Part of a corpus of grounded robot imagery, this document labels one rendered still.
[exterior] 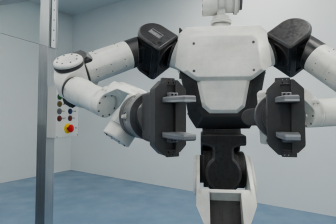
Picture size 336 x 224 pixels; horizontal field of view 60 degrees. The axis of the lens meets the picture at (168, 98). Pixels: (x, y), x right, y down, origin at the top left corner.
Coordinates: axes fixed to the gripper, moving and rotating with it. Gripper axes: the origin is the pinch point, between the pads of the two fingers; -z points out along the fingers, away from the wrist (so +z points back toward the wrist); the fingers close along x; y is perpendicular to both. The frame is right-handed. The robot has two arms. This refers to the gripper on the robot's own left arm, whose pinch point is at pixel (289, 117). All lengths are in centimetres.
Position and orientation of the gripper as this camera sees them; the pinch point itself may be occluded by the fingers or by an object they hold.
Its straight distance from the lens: 46.6
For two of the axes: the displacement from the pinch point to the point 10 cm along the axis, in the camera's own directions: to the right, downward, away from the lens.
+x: 0.1, 10.0, -0.5
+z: 2.5, 0.4, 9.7
